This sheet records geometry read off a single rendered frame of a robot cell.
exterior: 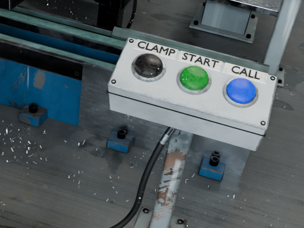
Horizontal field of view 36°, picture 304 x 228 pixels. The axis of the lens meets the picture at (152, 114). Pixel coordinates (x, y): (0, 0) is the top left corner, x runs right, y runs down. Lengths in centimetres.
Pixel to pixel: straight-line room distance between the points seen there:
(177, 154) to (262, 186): 27
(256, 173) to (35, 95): 40
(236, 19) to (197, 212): 66
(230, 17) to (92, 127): 57
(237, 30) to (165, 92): 80
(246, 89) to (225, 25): 78
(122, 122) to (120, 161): 6
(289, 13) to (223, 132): 58
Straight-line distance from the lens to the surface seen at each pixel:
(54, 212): 69
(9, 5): 75
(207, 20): 127
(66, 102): 82
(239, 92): 49
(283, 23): 105
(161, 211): 64
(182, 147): 56
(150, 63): 50
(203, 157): 79
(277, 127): 96
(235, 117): 48
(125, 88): 49
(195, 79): 49
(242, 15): 125
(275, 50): 108
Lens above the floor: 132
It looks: 35 degrees down
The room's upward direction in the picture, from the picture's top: 11 degrees clockwise
